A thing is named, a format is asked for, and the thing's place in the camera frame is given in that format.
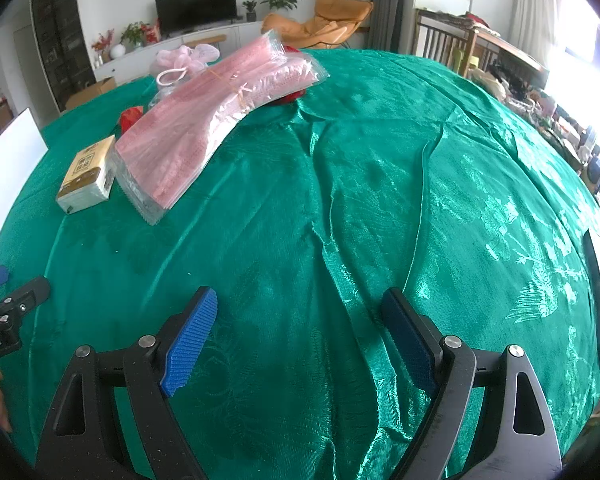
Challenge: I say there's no clutter of household items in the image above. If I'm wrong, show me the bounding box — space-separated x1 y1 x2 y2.
467 55 600 222

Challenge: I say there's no wooden railing crib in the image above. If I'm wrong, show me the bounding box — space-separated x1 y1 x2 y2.
414 7 551 87

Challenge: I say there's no grey curtain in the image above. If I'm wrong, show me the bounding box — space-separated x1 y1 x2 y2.
367 0 418 54

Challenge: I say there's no pink bath pouf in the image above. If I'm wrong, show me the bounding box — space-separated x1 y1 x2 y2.
149 44 222 92

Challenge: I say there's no leafy green houseplant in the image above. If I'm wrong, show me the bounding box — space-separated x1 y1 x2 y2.
120 21 149 50

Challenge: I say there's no wooden stool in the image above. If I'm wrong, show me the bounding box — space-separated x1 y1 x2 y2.
182 35 228 57

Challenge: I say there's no dark wall shelf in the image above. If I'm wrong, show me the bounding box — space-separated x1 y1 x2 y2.
30 0 97 114

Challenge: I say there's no red flower bouquet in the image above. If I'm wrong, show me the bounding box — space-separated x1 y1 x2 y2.
91 30 115 63

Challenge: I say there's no window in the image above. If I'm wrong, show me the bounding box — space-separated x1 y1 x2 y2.
555 10 600 112

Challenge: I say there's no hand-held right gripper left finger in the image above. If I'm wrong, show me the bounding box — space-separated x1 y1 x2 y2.
34 286 219 480

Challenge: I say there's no white box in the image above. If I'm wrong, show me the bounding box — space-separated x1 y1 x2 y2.
0 107 49 271

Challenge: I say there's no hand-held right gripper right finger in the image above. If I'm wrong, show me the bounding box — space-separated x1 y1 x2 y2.
380 287 563 480

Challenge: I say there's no white television cabinet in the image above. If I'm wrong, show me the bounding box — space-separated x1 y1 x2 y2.
92 20 266 83

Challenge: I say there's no cardboard box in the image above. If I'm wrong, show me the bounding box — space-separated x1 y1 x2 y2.
62 76 118 111

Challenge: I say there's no green satin tablecloth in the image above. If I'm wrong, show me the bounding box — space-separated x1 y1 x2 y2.
0 49 600 480

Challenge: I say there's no small red cloth item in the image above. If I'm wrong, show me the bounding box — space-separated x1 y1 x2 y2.
118 105 147 134

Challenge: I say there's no person's left hand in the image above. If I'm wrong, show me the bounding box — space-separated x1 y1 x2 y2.
0 365 13 433

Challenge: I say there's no black television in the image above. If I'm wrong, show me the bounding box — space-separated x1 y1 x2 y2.
155 0 238 39

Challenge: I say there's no beige tissue pack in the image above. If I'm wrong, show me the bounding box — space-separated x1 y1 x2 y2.
56 135 117 216

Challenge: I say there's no orange lounge chair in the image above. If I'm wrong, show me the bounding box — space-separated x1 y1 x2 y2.
261 0 375 52

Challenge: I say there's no pink face mask pack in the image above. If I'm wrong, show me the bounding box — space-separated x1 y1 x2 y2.
115 30 331 226

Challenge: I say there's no white curtain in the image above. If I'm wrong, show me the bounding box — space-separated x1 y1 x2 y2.
510 0 569 67

